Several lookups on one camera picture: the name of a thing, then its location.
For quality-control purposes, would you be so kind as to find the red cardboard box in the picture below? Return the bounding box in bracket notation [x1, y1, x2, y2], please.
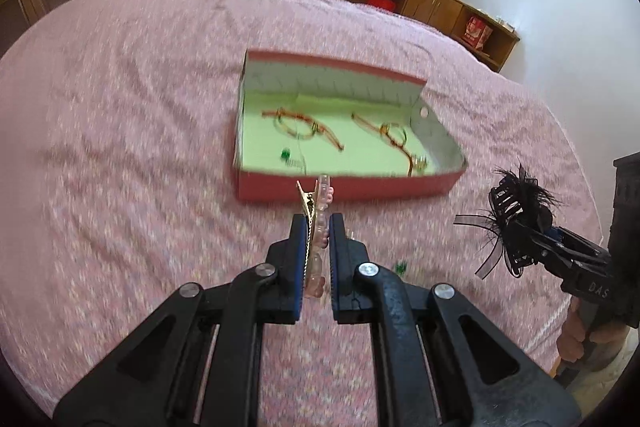
[233, 50, 468, 202]

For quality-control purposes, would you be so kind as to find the gold pink hair clip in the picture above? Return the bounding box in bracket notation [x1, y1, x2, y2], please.
[297, 174, 334, 298]

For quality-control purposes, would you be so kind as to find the person's right hand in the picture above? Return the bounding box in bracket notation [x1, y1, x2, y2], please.
[556, 297, 630, 363]

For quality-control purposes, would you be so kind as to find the black feather hair clip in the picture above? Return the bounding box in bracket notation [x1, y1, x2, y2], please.
[454, 165, 558, 280]

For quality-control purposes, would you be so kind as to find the pink floral bedsheet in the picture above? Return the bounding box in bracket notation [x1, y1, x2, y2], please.
[1, 0, 601, 413]

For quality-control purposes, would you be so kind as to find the red gift box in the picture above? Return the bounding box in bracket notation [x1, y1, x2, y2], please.
[462, 15, 494, 51]

